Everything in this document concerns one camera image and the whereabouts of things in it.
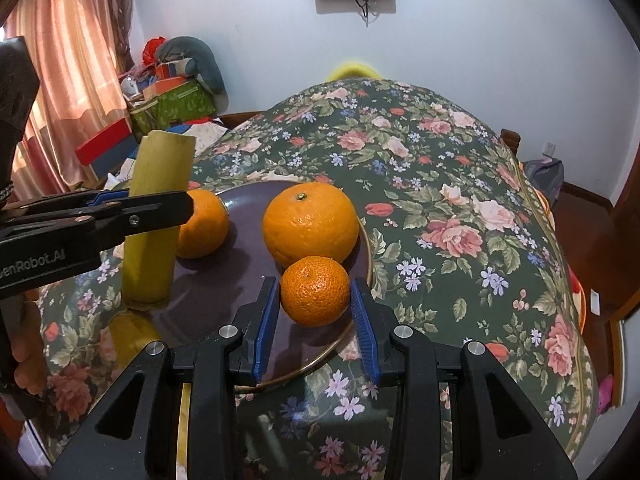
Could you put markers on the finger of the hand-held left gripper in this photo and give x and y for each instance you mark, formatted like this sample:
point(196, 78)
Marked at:
point(150, 212)

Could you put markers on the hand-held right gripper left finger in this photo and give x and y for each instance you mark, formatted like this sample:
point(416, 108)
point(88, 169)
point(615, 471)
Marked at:
point(265, 330)

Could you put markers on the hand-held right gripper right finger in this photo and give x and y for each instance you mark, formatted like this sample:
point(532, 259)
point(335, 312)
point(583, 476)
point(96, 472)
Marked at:
point(364, 340)

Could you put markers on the small mandarin orange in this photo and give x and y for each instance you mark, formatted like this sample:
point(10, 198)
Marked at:
point(315, 292)

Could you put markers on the dark purple plate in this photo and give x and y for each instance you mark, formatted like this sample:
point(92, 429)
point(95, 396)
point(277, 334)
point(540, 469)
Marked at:
point(210, 290)

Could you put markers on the person's left hand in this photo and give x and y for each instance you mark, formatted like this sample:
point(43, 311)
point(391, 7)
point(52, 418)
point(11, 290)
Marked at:
point(30, 350)

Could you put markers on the medium orange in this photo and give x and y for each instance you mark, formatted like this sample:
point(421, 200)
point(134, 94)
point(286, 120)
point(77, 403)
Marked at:
point(207, 232)

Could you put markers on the blue flat box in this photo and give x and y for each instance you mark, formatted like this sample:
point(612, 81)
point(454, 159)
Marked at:
point(117, 157)

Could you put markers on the red flat box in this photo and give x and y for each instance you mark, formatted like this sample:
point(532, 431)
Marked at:
point(102, 142)

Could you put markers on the green patterned box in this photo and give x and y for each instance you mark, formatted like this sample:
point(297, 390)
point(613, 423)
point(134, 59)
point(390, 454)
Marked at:
point(185, 105)

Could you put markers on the large orange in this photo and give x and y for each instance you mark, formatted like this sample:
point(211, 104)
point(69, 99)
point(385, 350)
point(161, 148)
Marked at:
point(310, 225)

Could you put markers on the orange gift box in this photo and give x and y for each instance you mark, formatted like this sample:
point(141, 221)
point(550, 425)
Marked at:
point(162, 87)

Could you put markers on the red flower decoration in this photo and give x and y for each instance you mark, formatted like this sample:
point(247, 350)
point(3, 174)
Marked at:
point(151, 50)

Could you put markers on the grey plush toy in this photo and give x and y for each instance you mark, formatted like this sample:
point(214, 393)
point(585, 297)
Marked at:
point(200, 57)

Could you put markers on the pink curtain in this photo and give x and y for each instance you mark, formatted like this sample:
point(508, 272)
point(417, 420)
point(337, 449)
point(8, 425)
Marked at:
point(75, 60)

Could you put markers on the floral tablecloth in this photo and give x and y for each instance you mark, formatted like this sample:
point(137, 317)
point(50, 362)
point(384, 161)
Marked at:
point(450, 185)

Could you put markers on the grey bag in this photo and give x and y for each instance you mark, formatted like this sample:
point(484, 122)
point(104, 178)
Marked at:
point(545, 180)

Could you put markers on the wooden chair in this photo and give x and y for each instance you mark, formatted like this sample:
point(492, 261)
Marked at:
point(511, 142)

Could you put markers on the pink object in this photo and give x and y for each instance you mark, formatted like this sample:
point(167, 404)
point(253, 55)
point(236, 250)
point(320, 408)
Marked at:
point(605, 394)

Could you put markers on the yellow round object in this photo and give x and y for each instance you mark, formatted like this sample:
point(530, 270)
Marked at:
point(352, 70)

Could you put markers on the white wall socket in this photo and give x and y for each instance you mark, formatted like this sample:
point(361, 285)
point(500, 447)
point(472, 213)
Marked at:
point(550, 149)

